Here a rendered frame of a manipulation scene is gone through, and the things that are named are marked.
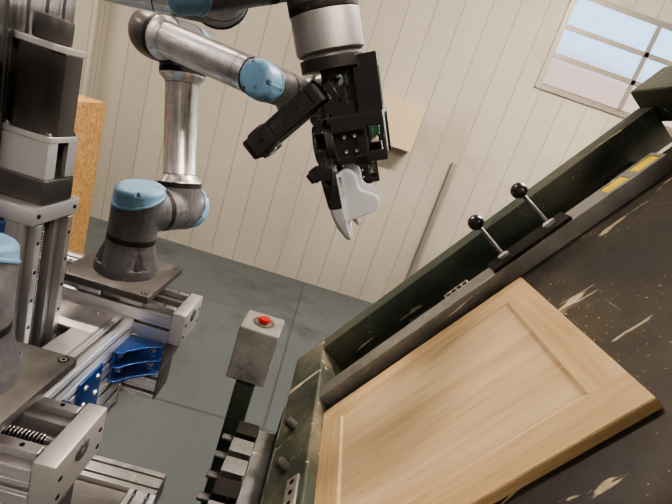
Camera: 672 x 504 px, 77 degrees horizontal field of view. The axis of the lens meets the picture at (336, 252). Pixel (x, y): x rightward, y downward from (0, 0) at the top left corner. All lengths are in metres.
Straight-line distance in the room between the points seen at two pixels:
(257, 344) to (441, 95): 3.19
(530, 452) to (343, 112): 0.50
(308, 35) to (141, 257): 0.81
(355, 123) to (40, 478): 0.65
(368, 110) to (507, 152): 3.78
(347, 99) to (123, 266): 0.80
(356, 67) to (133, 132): 4.02
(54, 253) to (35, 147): 0.24
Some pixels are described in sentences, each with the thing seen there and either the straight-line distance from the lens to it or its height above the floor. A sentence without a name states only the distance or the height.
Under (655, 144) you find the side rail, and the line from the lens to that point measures 1.41.
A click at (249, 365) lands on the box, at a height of 0.81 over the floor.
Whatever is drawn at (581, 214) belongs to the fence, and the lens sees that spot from 1.07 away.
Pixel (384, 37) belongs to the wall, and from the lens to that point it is 4.06.
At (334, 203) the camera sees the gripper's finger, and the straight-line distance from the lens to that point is 0.50.
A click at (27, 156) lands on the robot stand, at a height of 1.33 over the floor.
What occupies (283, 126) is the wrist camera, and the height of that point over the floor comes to 1.53.
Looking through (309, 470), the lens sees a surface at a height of 0.90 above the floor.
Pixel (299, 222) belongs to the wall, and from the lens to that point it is 4.11.
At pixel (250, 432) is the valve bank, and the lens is 1.20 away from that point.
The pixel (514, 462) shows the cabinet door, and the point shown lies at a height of 1.21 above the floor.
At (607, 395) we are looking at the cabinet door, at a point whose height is 1.33.
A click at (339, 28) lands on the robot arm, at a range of 0.48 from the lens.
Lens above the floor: 1.55
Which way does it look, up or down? 16 degrees down
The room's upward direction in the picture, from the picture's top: 18 degrees clockwise
